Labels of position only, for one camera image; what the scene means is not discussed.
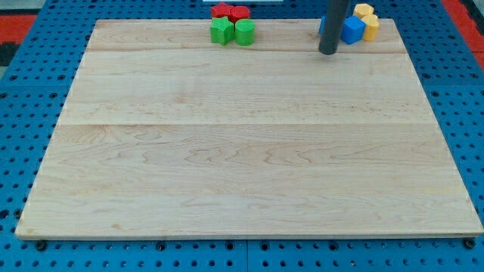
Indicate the blue triangle block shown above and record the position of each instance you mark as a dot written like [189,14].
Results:
[321,26]

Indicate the light wooden board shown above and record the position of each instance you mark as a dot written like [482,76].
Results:
[165,135]

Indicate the green star block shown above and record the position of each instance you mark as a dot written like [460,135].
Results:
[222,30]

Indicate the green cylinder block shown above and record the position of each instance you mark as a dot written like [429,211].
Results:
[245,32]

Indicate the red cylinder block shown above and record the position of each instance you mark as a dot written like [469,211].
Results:
[239,12]

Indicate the red star block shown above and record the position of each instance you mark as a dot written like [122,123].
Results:
[221,10]

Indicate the blue cube block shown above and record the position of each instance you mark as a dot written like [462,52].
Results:
[353,30]

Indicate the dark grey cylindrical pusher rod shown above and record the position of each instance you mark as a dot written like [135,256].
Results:
[333,26]

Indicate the yellow cylinder block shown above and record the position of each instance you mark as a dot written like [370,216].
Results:
[371,27]

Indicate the yellow hexagon block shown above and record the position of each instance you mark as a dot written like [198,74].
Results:
[363,10]

